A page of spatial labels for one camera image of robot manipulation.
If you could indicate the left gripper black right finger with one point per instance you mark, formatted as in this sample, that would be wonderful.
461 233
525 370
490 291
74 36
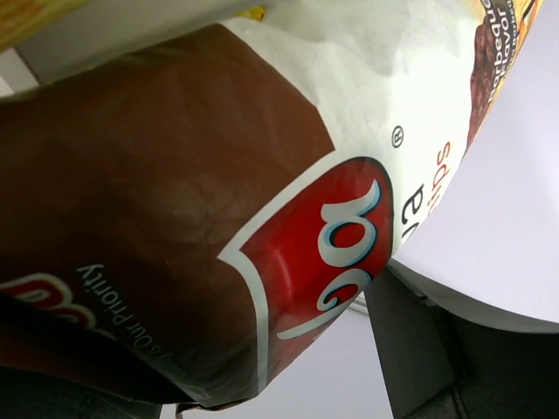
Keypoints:
446 355

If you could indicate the brown Chuba cassava bag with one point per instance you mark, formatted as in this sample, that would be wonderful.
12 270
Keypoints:
181 223

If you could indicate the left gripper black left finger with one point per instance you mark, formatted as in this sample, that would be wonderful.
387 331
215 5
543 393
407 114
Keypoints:
33 395

